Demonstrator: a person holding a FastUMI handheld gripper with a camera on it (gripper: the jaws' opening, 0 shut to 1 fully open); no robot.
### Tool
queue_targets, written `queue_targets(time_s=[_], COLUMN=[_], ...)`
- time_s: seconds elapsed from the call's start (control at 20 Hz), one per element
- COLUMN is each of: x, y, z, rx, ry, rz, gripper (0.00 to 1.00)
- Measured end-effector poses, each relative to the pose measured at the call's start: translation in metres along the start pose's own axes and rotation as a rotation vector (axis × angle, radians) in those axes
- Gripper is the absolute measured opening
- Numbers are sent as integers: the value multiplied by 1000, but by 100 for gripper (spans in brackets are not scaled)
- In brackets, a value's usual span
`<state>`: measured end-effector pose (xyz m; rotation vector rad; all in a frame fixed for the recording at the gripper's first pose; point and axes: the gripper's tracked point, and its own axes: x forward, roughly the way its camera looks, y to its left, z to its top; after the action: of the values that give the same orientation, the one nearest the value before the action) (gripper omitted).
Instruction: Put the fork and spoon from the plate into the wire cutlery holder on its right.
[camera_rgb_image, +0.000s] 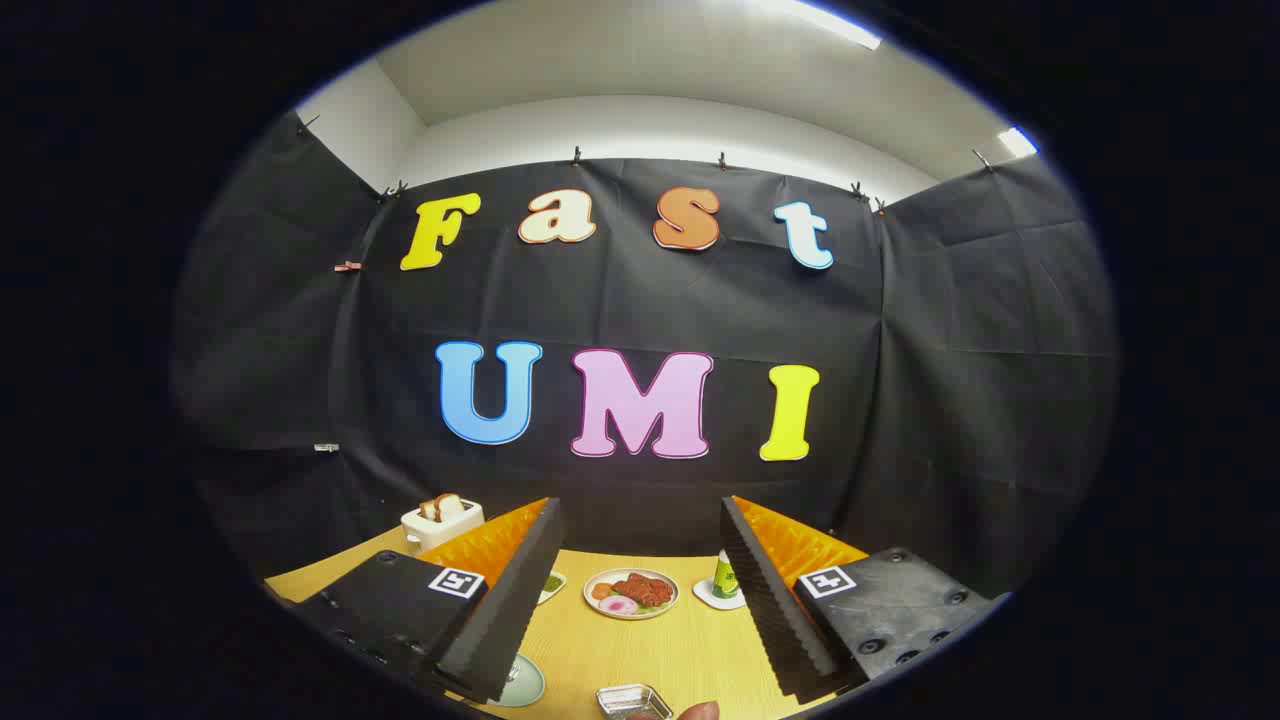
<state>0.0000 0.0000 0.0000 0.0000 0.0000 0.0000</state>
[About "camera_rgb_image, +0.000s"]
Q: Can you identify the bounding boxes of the black backdrop cloth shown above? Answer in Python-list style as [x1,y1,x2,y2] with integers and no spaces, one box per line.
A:
[170,110,1119,601]

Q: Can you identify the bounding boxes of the brown meat slices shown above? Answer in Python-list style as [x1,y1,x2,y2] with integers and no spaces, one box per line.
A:
[612,573,671,608]

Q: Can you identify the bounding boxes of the perforated metal basket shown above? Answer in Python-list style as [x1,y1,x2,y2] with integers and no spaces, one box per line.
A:
[596,684,674,720]

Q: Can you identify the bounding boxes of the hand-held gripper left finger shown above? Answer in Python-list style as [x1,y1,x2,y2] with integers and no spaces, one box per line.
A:
[290,497,566,704]

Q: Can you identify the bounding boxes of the white toaster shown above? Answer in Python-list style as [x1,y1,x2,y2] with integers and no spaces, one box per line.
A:
[401,500,486,553]

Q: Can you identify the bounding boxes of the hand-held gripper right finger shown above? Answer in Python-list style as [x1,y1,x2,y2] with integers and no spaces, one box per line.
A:
[720,495,1011,704]

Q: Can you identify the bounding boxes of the white oval food plate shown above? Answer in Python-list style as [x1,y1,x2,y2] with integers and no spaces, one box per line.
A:
[583,568,680,621]

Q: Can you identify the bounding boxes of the teal round plate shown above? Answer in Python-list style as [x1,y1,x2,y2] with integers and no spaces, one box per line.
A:
[488,653,546,708]

